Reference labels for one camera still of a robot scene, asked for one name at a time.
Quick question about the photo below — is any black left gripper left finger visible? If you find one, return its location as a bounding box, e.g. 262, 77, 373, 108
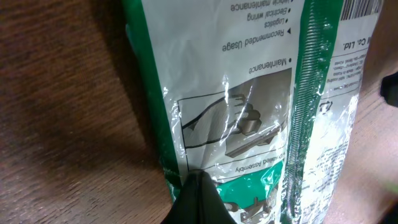
161, 171, 202, 224

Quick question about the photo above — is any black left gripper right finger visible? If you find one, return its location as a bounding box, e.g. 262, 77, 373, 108
198, 171, 236, 224

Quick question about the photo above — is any green 3M package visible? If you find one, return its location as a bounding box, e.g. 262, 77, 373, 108
123, 0, 383, 223

